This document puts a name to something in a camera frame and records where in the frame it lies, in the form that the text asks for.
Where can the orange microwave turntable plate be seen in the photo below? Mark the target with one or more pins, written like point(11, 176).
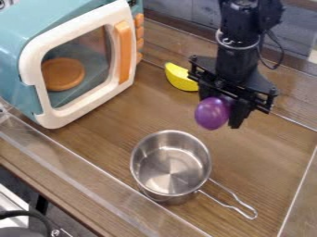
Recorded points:
point(61, 73)

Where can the clear acrylic table barrier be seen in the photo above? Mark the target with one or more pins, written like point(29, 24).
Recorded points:
point(102, 202)

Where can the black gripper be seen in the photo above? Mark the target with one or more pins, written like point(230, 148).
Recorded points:
point(230, 75)

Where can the teal toy microwave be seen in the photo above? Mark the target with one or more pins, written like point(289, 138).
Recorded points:
point(95, 31)

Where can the silver pot with wire handle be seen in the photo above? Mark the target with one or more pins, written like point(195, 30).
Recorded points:
point(170, 165)

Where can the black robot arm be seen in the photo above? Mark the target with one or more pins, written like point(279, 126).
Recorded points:
point(247, 19)

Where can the yellow toy banana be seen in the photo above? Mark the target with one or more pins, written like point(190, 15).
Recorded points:
point(178, 78)

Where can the purple toy eggplant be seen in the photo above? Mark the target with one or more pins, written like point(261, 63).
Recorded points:
point(213, 111)

